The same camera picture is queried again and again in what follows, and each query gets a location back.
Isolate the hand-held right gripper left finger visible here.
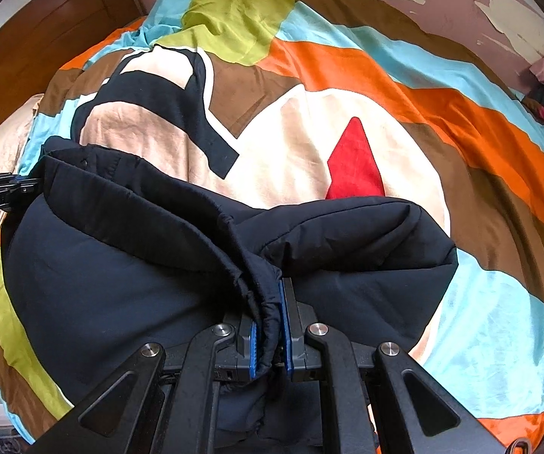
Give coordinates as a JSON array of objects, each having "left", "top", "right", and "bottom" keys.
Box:
[{"left": 28, "top": 312, "right": 260, "bottom": 454}]

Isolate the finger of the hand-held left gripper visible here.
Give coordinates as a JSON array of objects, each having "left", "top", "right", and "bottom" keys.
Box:
[{"left": 14, "top": 176, "right": 45, "bottom": 197}]

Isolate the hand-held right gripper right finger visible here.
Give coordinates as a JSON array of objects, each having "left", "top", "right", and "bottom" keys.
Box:
[{"left": 277, "top": 278, "right": 507, "bottom": 454}]

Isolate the dark navy padded jacket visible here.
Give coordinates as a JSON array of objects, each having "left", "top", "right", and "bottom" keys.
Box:
[{"left": 0, "top": 137, "right": 458, "bottom": 454}]

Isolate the wooden headboard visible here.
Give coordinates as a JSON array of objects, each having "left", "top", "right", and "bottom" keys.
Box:
[{"left": 0, "top": 0, "right": 150, "bottom": 119}]

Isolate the colourful patchwork blanket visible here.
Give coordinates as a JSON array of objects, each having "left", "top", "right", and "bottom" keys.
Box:
[{"left": 0, "top": 0, "right": 544, "bottom": 445}]

